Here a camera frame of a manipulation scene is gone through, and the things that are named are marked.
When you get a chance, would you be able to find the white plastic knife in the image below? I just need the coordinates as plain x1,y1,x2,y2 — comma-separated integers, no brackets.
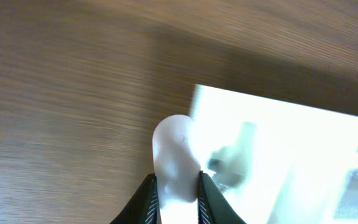
152,114,200,223

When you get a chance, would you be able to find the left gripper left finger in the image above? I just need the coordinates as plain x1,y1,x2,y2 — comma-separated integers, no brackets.
110,173,159,224

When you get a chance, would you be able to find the white plastic cutlery tray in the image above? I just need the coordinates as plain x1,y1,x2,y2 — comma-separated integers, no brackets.
190,85,358,223

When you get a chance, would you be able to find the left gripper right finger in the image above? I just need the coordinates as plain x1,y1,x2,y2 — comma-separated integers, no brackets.
197,171,246,224

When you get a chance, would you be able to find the small dark steel spoon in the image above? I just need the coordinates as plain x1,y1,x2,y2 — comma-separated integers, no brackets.
207,122,257,192

